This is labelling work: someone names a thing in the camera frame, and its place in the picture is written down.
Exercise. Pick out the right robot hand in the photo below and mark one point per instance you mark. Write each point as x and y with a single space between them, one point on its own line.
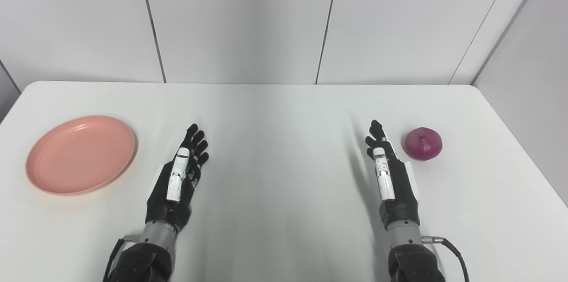
397 193

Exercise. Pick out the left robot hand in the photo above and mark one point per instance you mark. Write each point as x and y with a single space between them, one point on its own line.
177 193

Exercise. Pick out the purple red onion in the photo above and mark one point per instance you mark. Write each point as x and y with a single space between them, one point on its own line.
423 143

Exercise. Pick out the pink round plate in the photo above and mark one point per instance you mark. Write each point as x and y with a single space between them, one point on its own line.
81 154

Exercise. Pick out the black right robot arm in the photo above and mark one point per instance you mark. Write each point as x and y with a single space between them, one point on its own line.
410 255

